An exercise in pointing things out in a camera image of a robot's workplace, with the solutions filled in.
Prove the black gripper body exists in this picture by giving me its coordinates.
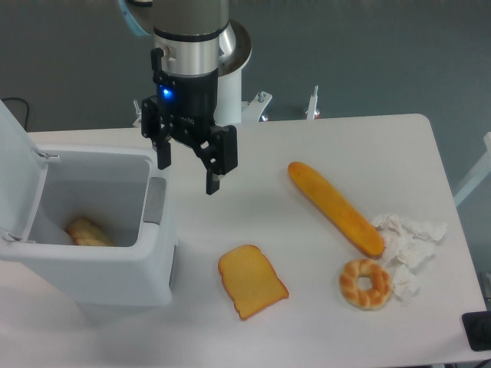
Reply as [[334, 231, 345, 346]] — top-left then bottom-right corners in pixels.
[[150, 48, 218, 146]]

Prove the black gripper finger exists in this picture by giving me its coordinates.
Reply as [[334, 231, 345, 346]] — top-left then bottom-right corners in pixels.
[[190, 125, 238, 195], [141, 96, 171, 170]]

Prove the white trash can lid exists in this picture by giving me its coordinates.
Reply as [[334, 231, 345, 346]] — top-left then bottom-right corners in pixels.
[[1, 103, 60, 242]]

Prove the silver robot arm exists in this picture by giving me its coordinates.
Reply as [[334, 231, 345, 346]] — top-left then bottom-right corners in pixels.
[[124, 1, 238, 195]]

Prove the white trash can body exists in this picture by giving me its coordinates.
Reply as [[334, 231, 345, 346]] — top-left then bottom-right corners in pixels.
[[1, 144, 177, 307]]

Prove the long orange baguette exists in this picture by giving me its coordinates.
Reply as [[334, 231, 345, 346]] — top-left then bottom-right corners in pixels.
[[288, 162, 385, 258]]

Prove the braided bread in bin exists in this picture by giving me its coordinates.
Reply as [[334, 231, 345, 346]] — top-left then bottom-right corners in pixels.
[[66, 218, 114, 247]]

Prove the orange toast slice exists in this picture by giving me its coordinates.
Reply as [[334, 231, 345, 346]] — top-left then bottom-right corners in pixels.
[[218, 245, 289, 320]]

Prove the crumpled white tissue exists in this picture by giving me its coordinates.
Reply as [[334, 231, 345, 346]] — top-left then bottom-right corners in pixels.
[[371, 213, 448, 305]]

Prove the black device at edge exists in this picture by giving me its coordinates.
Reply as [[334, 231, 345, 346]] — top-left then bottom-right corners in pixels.
[[462, 311, 491, 351]]

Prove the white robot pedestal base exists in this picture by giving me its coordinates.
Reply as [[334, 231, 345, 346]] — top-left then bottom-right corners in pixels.
[[132, 19, 322, 129]]

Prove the black cable on floor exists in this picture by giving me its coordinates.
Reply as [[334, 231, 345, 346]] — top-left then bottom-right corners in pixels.
[[0, 97, 31, 133]]

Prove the braided ring bread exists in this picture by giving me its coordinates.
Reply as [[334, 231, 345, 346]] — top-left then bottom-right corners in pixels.
[[338, 259, 391, 311]]

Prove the white frame post right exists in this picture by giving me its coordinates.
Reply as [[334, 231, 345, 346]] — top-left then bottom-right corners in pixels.
[[453, 132, 490, 207]]

